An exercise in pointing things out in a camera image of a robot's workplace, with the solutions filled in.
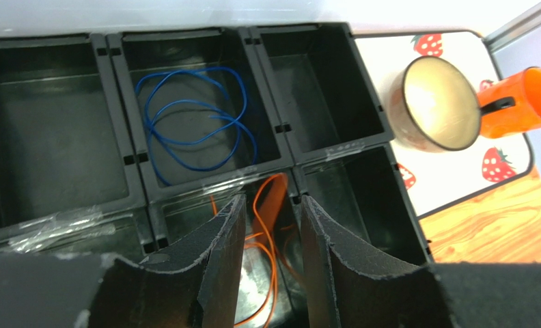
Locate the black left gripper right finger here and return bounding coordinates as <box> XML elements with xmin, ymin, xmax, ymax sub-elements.
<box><xmin>301</xmin><ymin>195</ymin><xmax>453</xmax><ymax>327</ymax></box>

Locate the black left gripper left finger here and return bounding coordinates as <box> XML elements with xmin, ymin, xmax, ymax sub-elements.
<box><xmin>88</xmin><ymin>194</ymin><xmax>247</xmax><ymax>327</ymax></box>

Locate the orange cable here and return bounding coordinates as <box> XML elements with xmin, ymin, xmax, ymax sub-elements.
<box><xmin>209</xmin><ymin>172</ymin><xmax>303</xmax><ymax>328</ymax></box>

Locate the blue cable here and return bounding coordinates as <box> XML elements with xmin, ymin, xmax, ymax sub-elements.
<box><xmin>135</xmin><ymin>66</ymin><xmax>259</xmax><ymax>187</ymax></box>

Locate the strawberry print serving tray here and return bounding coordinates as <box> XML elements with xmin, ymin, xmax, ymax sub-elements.
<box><xmin>356</xmin><ymin>31</ymin><xmax>533</xmax><ymax>218</ymax></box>

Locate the black compartment organizer tray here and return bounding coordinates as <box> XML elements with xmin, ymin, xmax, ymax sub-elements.
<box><xmin>0</xmin><ymin>23</ymin><xmax>428</xmax><ymax>327</ymax></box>

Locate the beige ceramic bowl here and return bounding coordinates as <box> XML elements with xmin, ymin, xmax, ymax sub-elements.
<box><xmin>385</xmin><ymin>56</ymin><xmax>481</xmax><ymax>152</ymax></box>

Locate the orange mug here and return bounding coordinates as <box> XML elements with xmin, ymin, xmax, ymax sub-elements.
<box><xmin>477</xmin><ymin>66</ymin><xmax>541</xmax><ymax>139</ymax></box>

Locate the right aluminium corner post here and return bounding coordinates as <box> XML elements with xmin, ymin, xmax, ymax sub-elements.
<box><xmin>484</xmin><ymin>2</ymin><xmax>541</xmax><ymax>52</ymax></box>

